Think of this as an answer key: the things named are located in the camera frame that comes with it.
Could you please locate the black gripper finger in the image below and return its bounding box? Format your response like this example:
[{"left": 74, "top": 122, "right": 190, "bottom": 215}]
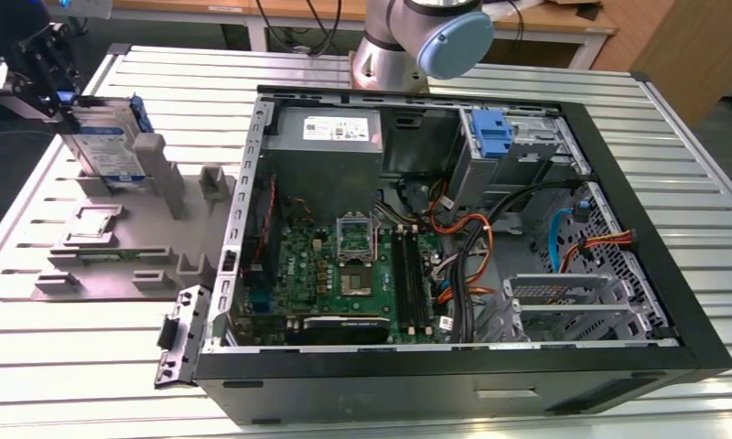
[{"left": 50, "top": 92, "right": 80, "bottom": 137}]

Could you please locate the hard disk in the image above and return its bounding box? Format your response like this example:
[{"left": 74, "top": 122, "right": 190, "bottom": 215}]
[{"left": 54, "top": 91, "right": 155, "bottom": 185}]

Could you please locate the blue data wire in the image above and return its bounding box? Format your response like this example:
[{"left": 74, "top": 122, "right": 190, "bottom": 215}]
[{"left": 549, "top": 200, "right": 591, "bottom": 275}]

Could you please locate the orange red power wire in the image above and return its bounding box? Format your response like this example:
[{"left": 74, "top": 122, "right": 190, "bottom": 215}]
[{"left": 565, "top": 230, "right": 639, "bottom": 275}]

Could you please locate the silver CPU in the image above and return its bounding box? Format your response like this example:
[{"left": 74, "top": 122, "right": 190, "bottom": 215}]
[{"left": 72, "top": 214, "right": 112, "bottom": 239}]

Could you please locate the grey parts rack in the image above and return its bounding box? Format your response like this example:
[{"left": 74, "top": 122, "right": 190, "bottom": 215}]
[{"left": 31, "top": 134, "right": 239, "bottom": 304}]

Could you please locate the green RAM stick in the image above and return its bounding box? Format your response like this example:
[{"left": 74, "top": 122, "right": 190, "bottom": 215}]
[{"left": 79, "top": 249, "right": 146, "bottom": 264}]

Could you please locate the grey power supply unit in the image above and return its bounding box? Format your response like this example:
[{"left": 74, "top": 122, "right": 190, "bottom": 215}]
[{"left": 262, "top": 107, "right": 385, "bottom": 216}]

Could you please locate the green motherboard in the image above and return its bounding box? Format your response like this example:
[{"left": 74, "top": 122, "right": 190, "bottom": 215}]
[{"left": 231, "top": 212, "right": 451, "bottom": 347}]

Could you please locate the metal socket cover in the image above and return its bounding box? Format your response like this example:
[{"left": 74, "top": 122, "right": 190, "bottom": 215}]
[{"left": 335, "top": 214, "right": 381, "bottom": 269}]

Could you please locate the grey case rear latch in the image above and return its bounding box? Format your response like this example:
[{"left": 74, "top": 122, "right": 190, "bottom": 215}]
[{"left": 152, "top": 284, "right": 212, "bottom": 390}]

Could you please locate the CPU socket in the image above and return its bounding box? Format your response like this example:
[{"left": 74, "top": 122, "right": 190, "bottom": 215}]
[{"left": 339, "top": 267, "right": 381, "bottom": 298}]

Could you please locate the black graphics card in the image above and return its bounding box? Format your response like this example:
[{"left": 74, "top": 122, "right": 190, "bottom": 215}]
[{"left": 284, "top": 315, "right": 393, "bottom": 347}]

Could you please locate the black RAM slot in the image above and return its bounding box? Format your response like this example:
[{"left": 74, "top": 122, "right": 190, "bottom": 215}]
[
  {"left": 391, "top": 223, "right": 418, "bottom": 335},
  {"left": 409, "top": 223, "right": 435, "bottom": 335}
]

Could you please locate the grey metal drive cage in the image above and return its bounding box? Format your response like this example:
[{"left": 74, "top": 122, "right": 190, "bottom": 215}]
[{"left": 451, "top": 107, "right": 587, "bottom": 216}]

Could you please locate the blue plastic drive latch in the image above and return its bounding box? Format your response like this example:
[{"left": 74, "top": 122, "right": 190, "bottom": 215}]
[{"left": 471, "top": 109, "right": 515, "bottom": 159}]

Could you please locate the black PC case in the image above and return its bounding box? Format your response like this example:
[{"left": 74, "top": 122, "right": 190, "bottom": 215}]
[{"left": 192, "top": 83, "right": 732, "bottom": 424}]

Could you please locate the wooden cabinet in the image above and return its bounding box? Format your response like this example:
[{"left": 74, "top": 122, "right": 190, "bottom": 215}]
[{"left": 597, "top": 0, "right": 732, "bottom": 130}]

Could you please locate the small grey side camera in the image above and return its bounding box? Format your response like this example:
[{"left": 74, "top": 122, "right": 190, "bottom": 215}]
[{"left": 0, "top": 63, "right": 60, "bottom": 123}]

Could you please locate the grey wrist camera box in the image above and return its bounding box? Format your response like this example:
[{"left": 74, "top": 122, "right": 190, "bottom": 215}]
[{"left": 60, "top": 0, "right": 115, "bottom": 19}]

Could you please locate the thin red wire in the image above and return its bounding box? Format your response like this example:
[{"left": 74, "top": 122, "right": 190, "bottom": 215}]
[{"left": 250, "top": 176, "right": 280, "bottom": 271}]

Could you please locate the thin black hanging cable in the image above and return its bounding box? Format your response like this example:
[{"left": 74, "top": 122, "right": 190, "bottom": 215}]
[{"left": 255, "top": 0, "right": 345, "bottom": 59}]

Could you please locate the orange wire bundle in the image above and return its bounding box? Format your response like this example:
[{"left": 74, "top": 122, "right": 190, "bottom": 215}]
[{"left": 430, "top": 212, "right": 495, "bottom": 284}]

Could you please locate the black cable bundle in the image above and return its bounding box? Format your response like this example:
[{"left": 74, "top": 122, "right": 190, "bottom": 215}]
[{"left": 451, "top": 180, "right": 587, "bottom": 344}]

